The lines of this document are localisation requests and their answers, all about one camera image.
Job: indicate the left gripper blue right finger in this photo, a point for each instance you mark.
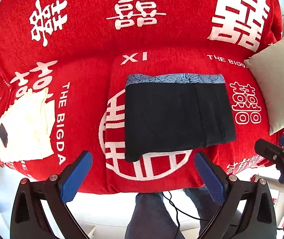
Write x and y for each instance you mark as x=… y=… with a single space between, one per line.
x=213 y=176

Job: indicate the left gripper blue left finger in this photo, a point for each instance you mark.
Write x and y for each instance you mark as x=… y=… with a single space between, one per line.
x=73 y=176

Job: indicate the black pants with blue waistband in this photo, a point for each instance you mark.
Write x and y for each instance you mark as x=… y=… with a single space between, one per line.
x=176 y=112

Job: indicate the white folded cloth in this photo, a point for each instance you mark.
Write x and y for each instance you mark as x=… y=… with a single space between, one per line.
x=29 y=123

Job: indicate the person's legs in jeans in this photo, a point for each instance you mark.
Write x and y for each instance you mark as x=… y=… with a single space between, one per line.
x=151 y=219

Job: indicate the beige cushion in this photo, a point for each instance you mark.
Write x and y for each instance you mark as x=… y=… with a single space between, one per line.
x=267 y=67

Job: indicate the black phone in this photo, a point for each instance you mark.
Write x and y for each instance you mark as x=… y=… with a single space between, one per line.
x=3 y=135

